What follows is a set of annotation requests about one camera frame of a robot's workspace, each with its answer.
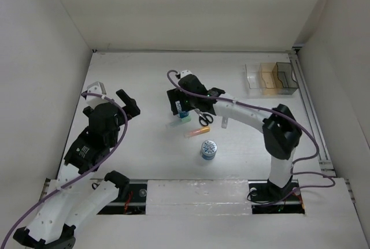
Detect blue tape roll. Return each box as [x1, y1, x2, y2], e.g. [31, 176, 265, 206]
[200, 140, 217, 161]
[178, 112, 191, 121]

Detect black handled scissors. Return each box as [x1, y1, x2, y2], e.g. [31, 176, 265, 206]
[194, 109, 214, 127]

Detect orange capped glue stick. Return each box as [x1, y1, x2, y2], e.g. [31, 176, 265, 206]
[221, 117, 228, 129]

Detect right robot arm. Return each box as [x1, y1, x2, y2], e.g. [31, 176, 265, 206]
[166, 71, 302, 202]

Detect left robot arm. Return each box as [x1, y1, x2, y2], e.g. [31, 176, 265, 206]
[11, 88, 140, 248]

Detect green highlighter marker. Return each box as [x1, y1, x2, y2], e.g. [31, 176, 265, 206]
[166, 116, 191, 129]

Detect orange yellow highlighter marker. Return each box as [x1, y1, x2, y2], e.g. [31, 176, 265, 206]
[184, 126, 210, 138]

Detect three compartment desk organizer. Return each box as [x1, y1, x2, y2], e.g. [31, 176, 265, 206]
[245, 62, 299, 97]

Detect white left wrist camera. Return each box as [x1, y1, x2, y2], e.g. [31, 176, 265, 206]
[82, 81, 106, 109]

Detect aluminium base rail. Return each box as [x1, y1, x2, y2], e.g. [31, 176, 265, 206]
[100, 180, 305, 216]

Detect aluminium side rail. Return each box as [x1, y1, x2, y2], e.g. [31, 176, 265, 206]
[288, 47, 336, 177]

